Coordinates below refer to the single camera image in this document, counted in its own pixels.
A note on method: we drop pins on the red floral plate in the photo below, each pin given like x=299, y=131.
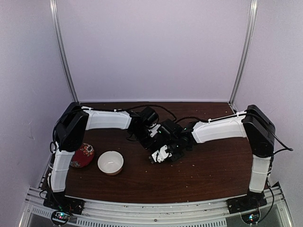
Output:
x=83, y=156

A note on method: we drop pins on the right aluminium frame post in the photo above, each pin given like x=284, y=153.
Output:
x=245, y=51

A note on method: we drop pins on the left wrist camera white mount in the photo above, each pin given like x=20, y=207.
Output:
x=153, y=130

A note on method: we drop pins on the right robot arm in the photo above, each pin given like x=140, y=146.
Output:
x=251, y=124

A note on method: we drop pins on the aluminium frame post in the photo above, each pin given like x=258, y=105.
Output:
x=62, y=52
x=245, y=51

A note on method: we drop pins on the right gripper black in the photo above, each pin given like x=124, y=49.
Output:
x=179, y=155

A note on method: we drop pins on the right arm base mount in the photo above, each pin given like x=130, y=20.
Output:
x=248, y=206

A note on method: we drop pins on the white ceramic bowl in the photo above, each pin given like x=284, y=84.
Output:
x=111, y=163

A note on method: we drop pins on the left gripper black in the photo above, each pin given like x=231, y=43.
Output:
x=150, y=145

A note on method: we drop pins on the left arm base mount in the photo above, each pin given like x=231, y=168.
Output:
x=64, y=208

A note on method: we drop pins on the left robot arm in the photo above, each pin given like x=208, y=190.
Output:
x=69, y=131

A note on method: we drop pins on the left aluminium frame post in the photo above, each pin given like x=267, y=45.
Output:
x=62, y=52

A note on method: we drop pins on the aluminium front rail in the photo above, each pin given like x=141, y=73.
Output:
x=211, y=213

